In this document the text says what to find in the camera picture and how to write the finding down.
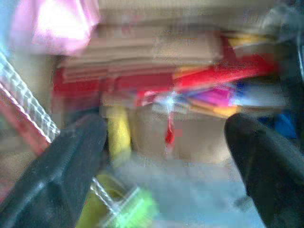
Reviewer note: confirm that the red flat box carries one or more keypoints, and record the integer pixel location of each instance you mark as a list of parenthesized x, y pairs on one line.
[(95, 85)]

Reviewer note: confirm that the yellow cylinder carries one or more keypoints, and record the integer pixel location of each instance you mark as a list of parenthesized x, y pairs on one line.
[(119, 135)]

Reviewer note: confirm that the green brush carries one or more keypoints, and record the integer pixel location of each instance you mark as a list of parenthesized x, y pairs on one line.
[(133, 209)]

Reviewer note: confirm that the clear plastic rail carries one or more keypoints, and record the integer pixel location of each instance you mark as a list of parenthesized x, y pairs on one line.
[(26, 99)]

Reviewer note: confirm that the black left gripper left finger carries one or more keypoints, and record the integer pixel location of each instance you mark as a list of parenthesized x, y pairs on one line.
[(52, 175)]

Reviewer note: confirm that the pink cloth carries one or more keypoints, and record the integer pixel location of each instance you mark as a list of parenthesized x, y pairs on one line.
[(59, 26)]

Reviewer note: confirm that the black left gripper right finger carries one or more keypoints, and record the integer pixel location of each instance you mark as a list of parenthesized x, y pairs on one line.
[(273, 166)]

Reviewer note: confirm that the brown cardboard box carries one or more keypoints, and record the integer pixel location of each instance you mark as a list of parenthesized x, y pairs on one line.
[(190, 140)]

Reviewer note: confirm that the colourful paper stack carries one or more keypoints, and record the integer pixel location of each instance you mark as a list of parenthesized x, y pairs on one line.
[(213, 99)]

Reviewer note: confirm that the flattened brown cardboard stack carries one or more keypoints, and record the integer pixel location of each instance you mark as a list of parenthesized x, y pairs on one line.
[(142, 52)]

